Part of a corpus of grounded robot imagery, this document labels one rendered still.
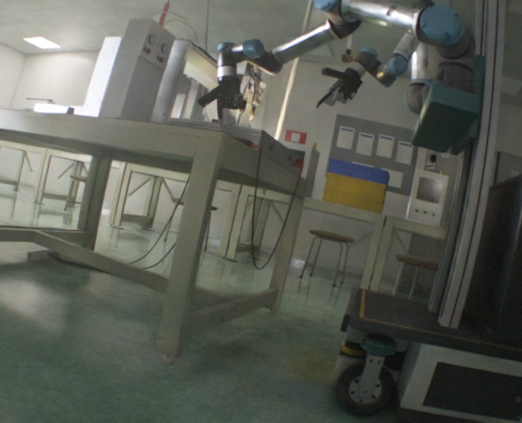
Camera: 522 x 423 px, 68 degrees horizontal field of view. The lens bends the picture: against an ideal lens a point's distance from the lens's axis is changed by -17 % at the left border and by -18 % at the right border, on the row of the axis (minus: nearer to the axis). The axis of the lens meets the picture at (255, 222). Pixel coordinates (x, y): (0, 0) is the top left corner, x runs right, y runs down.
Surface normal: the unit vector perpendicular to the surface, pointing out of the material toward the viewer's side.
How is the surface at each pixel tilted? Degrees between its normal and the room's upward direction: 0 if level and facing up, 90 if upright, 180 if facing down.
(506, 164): 90
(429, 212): 90
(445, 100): 90
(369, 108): 90
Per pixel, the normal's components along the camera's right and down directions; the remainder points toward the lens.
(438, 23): -0.53, -0.05
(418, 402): -0.24, -0.02
